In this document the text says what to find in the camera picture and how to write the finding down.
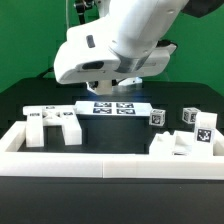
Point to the white U-shaped fence frame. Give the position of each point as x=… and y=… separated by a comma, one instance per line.
x=13, y=162

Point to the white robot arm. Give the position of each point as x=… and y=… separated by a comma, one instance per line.
x=125, y=41

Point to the white chair seat piece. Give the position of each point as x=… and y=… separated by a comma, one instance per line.
x=183, y=143

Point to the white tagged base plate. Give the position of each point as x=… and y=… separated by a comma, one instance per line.
x=113, y=108

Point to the white chair back piece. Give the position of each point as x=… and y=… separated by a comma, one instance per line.
x=39, y=117

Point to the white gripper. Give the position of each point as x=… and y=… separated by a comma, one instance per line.
x=87, y=57

